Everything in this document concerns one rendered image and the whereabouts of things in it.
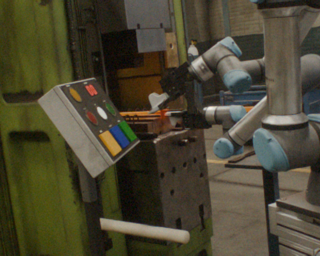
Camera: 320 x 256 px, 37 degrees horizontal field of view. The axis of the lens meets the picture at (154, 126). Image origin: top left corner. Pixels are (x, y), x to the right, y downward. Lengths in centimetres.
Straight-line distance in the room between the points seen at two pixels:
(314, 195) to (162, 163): 81
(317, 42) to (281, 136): 901
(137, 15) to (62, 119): 73
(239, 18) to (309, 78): 952
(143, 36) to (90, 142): 73
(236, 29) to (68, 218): 957
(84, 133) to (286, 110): 57
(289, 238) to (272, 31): 61
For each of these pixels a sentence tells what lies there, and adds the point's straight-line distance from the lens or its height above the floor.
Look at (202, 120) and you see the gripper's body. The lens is 195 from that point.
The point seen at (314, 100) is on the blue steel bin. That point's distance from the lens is 591.
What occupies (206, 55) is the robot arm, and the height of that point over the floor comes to 123.
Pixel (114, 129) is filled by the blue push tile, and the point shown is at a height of 103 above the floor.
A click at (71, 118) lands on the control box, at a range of 140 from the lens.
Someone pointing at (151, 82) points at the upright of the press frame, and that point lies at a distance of 238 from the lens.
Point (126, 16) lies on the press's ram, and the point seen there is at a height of 142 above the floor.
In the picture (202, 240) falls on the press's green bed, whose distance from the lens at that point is 230.
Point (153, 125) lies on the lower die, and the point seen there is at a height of 97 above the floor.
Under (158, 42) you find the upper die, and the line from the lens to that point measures 209.
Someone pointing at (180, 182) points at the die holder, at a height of 70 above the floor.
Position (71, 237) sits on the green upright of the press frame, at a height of 57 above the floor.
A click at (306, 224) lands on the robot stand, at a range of 140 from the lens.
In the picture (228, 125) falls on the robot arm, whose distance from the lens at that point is 188.
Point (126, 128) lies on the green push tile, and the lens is 163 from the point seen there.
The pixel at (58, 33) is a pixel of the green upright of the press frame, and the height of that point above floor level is 138.
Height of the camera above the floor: 125
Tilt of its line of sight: 8 degrees down
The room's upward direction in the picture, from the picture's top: 7 degrees counter-clockwise
